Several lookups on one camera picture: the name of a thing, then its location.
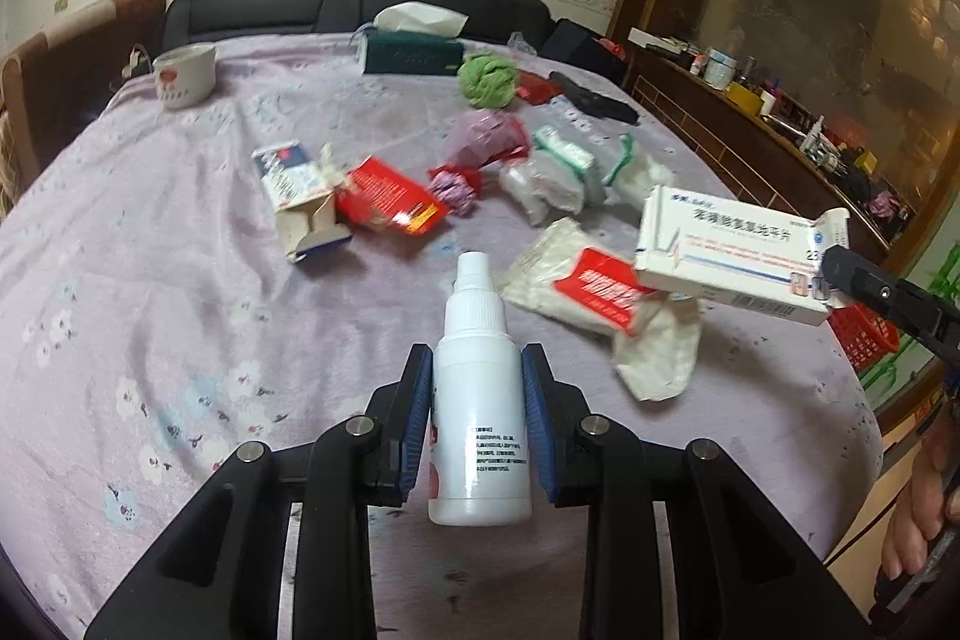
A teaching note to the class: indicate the white spray bottle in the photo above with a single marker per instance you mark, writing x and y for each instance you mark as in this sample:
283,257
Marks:
480,430

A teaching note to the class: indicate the black sofa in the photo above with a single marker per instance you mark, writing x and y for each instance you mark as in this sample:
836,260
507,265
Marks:
285,10

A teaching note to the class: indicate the white medicine box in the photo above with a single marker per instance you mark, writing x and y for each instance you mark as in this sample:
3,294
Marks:
727,250

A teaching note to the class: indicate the black bag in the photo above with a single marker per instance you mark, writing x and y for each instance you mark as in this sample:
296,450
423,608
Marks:
577,48

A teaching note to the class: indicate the small white bottle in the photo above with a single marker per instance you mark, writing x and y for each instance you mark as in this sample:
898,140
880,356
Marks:
813,136

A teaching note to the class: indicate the red snack packet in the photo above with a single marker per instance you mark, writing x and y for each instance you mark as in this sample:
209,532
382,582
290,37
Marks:
386,194

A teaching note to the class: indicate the opened blue white carton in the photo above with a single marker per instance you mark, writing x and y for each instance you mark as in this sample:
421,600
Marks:
292,197

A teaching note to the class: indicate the teal printed tissue packet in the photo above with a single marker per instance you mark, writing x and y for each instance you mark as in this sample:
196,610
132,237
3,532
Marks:
645,179

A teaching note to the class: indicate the red wrapper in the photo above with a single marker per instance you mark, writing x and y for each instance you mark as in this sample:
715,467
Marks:
519,136

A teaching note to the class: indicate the green crumpled ball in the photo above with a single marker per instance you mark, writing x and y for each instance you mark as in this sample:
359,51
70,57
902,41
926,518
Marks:
487,81

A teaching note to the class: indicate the green white tissue packet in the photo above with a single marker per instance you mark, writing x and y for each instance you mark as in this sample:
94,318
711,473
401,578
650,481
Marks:
566,149

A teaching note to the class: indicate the flat white box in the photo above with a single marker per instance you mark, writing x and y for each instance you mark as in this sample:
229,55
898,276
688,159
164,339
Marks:
651,37

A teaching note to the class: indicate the white packet with red label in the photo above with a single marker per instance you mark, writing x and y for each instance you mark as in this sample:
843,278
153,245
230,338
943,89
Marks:
555,272

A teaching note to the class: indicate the black cloth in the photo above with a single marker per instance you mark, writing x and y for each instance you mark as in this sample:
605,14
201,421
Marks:
855,183

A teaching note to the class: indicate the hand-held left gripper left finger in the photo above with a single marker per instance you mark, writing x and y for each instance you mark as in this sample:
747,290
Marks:
416,430

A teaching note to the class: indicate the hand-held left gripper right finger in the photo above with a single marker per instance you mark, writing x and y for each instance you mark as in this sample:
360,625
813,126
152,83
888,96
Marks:
538,430

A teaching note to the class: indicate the white jar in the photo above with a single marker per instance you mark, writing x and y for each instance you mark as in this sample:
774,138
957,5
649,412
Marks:
721,69

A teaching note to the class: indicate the white tissue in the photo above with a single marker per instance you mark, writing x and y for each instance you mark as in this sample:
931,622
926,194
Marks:
420,18

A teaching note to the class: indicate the red plastic basket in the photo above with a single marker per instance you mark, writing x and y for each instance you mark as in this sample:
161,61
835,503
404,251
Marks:
870,340

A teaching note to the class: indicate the floral tablecloth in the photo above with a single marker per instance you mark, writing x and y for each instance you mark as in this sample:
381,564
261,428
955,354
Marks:
187,280

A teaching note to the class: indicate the pink cloth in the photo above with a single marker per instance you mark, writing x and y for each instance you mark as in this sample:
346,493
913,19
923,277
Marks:
883,205

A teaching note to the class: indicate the white cup with red print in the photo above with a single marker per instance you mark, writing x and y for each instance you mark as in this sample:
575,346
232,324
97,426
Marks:
184,78

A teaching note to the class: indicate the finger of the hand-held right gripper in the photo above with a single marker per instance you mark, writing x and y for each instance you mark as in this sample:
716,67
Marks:
870,287

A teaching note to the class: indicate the dark green tissue box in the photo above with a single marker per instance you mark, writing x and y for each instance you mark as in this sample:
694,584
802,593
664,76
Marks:
412,55

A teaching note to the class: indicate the red item on black bag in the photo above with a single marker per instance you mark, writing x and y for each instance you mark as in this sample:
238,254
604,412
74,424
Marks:
615,48

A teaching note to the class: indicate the wooden sideboard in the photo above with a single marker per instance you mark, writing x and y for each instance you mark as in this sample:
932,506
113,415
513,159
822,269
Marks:
720,138

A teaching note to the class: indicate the small clear plastic bag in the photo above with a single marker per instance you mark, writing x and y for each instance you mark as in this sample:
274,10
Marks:
523,42

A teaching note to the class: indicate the person's right hand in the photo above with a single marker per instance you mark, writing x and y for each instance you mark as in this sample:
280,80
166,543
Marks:
930,490

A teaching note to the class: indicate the yellow box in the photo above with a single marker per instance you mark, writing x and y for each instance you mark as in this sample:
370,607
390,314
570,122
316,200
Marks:
744,99

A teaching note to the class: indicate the brown armchair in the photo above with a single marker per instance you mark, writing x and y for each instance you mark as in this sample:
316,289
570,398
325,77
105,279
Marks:
60,63

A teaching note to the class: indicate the pink plastic bag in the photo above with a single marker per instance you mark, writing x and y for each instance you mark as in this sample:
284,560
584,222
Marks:
480,134

